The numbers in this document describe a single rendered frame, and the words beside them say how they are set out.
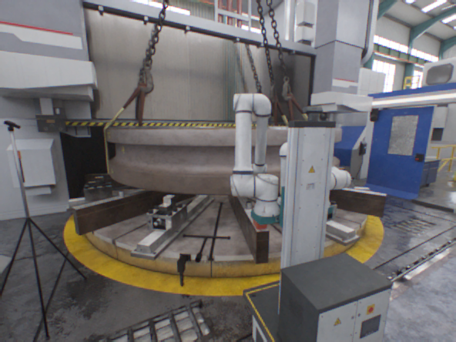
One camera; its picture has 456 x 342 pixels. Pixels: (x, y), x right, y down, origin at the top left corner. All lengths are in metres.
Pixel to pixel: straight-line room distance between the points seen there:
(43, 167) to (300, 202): 4.67
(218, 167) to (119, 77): 3.36
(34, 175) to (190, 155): 3.21
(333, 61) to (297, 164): 5.35
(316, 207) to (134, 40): 5.07
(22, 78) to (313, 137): 3.29
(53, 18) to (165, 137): 2.18
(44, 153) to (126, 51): 2.62
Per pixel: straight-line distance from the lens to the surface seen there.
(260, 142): 1.70
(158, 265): 2.97
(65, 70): 3.58
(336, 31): 6.81
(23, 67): 3.66
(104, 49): 5.61
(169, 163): 3.17
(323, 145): 1.58
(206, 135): 2.79
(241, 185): 1.49
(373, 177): 7.43
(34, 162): 5.25
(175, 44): 5.90
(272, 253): 2.72
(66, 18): 4.19
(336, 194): 4.31
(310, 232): 1.70
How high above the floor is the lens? 1.73
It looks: 11 degrees down
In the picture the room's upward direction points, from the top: straight up
